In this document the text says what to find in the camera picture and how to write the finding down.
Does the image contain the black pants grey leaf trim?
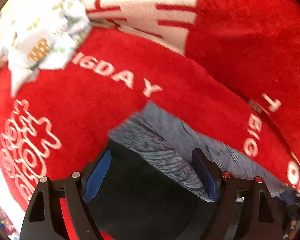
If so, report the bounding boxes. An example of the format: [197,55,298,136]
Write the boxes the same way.
[87,102,286,239]

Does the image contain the red blanket white characters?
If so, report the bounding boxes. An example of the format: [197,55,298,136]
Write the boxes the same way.
[0,0,300,240]

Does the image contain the white patterned cloth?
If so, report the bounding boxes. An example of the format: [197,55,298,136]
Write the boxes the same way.
[0,0,91,97]

